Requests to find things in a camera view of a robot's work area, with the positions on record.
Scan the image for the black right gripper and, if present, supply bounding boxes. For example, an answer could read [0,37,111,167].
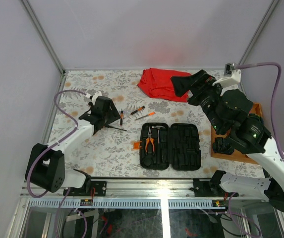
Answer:
[169,69,224,132]

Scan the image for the thin black screwdriver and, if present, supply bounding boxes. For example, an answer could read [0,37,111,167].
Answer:
[104,125,127,131]

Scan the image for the orange handled pliers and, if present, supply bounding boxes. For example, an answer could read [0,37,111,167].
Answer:
[145,127,155,153]

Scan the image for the chrome claw hammer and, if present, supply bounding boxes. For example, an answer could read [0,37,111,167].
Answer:
[151,125,167,144]

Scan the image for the black plastic tool case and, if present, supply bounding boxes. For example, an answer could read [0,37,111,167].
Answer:
[139,122,201,171]

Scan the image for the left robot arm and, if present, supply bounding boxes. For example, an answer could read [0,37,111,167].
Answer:
[25,96,120,196]

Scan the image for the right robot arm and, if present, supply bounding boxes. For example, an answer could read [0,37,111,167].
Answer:
[171,70,284,212]

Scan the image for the red cloth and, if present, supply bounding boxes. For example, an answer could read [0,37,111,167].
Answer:
[137,68,190,103]

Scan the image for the small orange black screwdriver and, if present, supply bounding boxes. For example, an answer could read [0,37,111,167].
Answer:
[129,106,145,116]

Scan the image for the orange case latch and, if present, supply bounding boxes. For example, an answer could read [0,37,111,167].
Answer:
[133,141,142,150]

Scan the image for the floral patterned table mat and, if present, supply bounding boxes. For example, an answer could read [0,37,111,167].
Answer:
[50,70,264,178]

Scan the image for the orange wooden divided tray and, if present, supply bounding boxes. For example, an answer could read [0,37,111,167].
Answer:
[210,103,263,165]

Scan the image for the orange handled precision screwdriver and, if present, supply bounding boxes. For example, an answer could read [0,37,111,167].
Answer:
[120,111,123,135]

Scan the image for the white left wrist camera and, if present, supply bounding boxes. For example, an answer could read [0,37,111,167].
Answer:
[85,91,102,101]

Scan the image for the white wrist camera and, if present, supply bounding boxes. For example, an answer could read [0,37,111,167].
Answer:
[212,63,241,88]
[85,91,102,101]

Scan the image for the orange handled small saw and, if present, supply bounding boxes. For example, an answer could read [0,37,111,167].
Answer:
[135,112,155,121]

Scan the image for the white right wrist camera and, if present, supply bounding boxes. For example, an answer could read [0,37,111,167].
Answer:
[212,63,241,88]

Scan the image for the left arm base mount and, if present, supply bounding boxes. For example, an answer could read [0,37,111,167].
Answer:
[68,180,107,197]

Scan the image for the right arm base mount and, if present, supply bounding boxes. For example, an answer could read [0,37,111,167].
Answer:
[189,178,233,197]

